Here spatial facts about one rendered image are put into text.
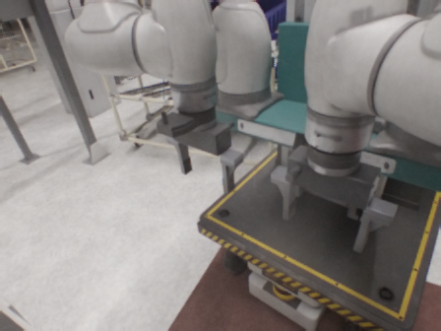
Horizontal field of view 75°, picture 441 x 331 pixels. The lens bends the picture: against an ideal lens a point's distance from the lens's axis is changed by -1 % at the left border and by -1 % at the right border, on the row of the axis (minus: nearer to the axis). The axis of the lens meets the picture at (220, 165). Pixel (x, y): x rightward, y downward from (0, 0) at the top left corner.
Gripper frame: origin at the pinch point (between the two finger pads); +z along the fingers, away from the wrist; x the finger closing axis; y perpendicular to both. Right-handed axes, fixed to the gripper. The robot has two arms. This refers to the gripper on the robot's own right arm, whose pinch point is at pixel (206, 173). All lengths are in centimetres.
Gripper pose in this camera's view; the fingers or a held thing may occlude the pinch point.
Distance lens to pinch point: 68.0
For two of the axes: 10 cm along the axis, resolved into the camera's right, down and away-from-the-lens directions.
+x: -7.8, -3.0, 5.6
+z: 0.9, 8.2, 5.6
